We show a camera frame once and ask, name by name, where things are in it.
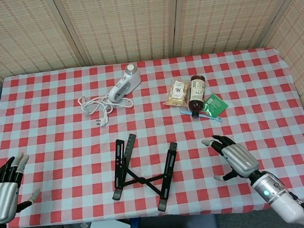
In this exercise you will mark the red white checkered tablecloth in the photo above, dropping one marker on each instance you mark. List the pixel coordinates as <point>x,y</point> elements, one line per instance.
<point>64,156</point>

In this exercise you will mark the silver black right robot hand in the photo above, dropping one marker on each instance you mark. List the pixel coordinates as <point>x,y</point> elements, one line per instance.
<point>239,159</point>

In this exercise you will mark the black folding laptop stand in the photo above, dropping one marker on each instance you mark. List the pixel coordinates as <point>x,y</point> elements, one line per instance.
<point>170,163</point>

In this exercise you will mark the green foil sachet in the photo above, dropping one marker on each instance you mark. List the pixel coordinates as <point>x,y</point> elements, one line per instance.
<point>215,104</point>

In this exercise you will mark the white handheld electric appliance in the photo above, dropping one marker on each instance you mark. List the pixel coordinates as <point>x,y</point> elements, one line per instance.
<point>132,80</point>

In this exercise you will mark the clear snack packet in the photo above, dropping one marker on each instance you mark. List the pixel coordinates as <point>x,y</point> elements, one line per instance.
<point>178,92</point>

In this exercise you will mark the light blue toothbrush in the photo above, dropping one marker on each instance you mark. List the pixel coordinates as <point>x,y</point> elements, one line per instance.
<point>185,112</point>

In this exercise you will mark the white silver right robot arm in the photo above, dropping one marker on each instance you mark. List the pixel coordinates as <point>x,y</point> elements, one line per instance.
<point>280,201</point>

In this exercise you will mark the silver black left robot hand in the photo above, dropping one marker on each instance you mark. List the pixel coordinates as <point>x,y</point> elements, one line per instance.
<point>1,198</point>

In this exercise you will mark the brown labelled bottle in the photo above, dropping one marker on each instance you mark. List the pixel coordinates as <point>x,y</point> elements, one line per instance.
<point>196,90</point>

